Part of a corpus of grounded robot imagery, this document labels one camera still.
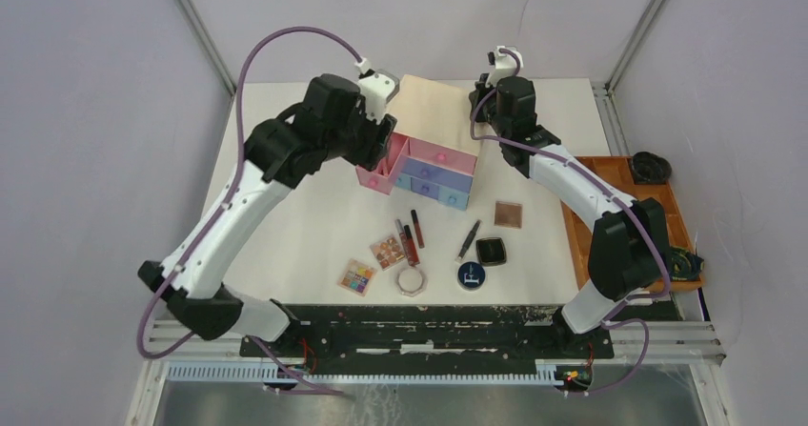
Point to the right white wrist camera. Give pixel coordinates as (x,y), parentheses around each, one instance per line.
(506,61)

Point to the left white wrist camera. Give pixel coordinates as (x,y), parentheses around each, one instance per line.
(379,87)

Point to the nude eyeshadow palette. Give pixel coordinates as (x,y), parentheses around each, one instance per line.
(388,252)

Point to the pastel wooden drawer chest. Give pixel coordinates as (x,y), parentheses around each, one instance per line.
(443,156)

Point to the black makeup pen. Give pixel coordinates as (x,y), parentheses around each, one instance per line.
(468,241)

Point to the brown square blush compact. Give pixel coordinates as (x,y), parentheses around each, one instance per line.
(508,215)

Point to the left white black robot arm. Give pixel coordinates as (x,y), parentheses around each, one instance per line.
(273,162)

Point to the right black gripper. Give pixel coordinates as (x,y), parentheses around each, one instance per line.
(481,88)

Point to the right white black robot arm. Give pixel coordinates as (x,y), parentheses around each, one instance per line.
(630,246)

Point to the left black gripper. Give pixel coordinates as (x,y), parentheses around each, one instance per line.
(379,135)

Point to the black coiled band top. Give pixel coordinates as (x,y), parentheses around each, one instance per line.
(648,168)

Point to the black square compact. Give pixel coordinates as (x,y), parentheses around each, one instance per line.
(491,251)

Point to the round dark blue jar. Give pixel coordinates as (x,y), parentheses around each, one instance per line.
(471,276)

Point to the pink drawer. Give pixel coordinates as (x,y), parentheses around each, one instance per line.
(383,178)

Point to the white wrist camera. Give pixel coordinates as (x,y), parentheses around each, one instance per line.
(379,87)
(506,61)

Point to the silver red mascara tube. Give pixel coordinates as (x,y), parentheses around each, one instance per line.
(402,237)

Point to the colourful eyeshadow palette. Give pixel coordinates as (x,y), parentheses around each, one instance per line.
(356,277)

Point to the green yellow coiled band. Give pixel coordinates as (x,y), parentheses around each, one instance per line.
(685,266)

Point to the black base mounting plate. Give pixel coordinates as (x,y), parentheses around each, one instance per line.
(429,340)

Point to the dark red lip gloss tube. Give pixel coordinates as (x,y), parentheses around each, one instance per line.
(417,230)

